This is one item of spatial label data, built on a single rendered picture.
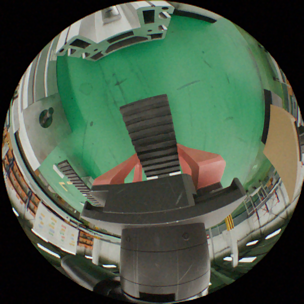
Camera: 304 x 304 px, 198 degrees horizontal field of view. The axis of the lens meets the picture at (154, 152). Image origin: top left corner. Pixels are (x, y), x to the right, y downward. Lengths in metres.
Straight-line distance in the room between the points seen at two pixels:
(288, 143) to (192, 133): 0.30
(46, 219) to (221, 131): 3.12
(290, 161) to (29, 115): 0.51
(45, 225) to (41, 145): 2.93
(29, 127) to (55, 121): 0.06
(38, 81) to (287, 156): 0.53
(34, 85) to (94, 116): 0.15
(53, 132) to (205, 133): 0.24
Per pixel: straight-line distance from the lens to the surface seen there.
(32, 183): 1.60
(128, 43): 0.15
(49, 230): 3.12
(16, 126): 0.38
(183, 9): 0.21
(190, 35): 0.18
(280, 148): 0.35
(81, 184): 0.24
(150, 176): 0.15
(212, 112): 0.16
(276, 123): 0.34
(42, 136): 0.17
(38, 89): 0.20
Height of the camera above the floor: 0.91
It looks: 55 degrees down
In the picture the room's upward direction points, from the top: 179 degrees clockwise
